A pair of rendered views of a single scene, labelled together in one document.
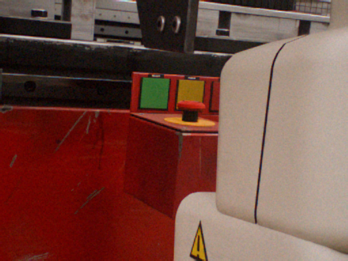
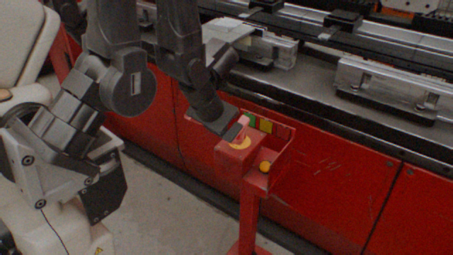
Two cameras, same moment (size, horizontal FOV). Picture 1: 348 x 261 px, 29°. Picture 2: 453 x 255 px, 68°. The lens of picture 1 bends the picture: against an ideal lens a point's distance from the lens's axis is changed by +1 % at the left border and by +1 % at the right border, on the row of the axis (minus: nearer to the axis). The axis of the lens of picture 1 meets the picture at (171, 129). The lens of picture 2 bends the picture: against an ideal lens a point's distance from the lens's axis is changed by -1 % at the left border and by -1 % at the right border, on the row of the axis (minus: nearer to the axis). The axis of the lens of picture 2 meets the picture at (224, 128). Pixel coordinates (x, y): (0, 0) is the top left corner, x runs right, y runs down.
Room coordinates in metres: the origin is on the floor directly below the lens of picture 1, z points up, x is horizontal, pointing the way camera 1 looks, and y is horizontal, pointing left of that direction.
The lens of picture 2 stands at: (0.52, -0.76, 1.49)
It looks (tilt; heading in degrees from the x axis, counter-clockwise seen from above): 38 degrees down; 64
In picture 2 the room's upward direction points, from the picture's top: straight up
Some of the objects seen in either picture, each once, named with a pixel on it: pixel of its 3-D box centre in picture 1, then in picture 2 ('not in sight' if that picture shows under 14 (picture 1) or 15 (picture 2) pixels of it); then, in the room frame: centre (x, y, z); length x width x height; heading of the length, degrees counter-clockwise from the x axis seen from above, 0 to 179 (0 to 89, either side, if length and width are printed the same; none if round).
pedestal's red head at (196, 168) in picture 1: (211, 142); (253, 152); (0.96, -0.06, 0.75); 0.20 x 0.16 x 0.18; 120
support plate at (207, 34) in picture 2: not in sight; (214, 35); (1.00, 0.32, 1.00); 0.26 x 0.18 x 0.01; 28
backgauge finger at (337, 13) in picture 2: not in sight; (335, 25); (1.43, 0.17, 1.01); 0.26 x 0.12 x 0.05; 28
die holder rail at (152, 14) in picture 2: not in sight; (142, 13); (0.88, 0.88, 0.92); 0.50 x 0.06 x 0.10; 118
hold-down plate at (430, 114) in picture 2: (264, 48); (383, 103); (1.36, -0.17, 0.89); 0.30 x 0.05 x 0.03; 118
